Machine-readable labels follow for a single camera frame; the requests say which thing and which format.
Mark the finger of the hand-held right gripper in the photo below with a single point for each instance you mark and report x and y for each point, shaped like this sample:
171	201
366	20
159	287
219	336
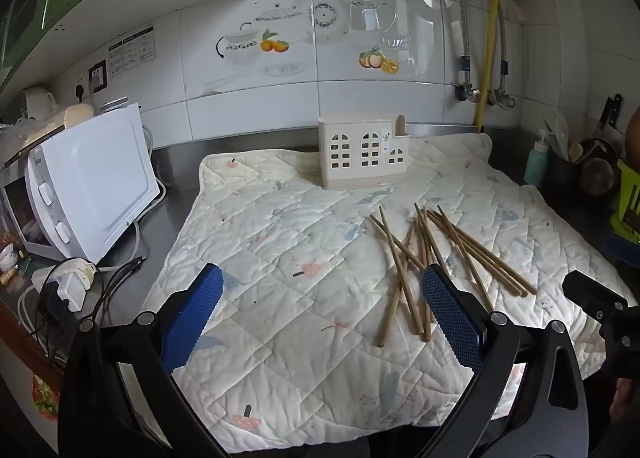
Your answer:
595	295

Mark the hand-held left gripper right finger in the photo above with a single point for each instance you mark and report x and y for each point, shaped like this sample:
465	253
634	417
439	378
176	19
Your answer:
452	318

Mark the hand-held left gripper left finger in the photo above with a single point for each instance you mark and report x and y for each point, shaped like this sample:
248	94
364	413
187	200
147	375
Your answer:
192	318

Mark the pile of wooden chopsticks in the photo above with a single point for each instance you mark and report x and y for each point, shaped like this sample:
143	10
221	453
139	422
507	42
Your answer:
425	248

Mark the cream house-shaped utensil holder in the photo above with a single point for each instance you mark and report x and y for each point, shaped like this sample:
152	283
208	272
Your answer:
360	152

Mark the person's right hand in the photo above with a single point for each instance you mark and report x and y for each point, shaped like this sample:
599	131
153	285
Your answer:
625	395

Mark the green plastic rack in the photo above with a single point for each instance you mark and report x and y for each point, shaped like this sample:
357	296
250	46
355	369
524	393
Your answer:
627	198

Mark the dark frying pan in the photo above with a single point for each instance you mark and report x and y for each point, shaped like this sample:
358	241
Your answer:
597	172

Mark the black utensil pot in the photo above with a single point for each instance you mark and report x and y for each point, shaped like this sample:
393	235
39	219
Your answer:
562	172

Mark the white power strip with plugs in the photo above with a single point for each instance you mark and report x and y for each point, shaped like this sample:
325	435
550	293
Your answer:
70	283

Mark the cream quilted printed mat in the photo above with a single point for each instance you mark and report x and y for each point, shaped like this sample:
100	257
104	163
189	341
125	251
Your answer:
310	248

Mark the teal bottle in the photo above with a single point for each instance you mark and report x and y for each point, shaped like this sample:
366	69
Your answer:
536	165

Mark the wooden spoon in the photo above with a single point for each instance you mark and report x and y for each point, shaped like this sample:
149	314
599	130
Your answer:
576	151

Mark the white microwave oven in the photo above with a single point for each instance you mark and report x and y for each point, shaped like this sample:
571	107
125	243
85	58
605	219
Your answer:
100	182

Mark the brown rounded object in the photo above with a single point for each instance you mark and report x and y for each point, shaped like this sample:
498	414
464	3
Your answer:
633	132

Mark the small white bowl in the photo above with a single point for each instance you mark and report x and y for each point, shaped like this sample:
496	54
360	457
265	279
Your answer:
9	258

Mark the small toaster oven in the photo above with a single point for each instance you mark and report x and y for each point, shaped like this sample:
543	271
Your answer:
17	210

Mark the metal water valve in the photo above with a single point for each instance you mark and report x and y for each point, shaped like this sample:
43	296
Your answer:
501	97
466	92

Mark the pale yellow bundle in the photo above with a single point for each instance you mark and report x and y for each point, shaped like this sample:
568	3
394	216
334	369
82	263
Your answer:
70	115

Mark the white electric kettle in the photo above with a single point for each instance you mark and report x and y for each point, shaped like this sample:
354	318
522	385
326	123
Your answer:
39	101

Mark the black wall socket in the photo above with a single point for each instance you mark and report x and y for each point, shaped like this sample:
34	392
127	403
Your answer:
98	76

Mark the printed wall label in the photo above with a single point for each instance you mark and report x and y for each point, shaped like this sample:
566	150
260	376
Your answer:
131	50

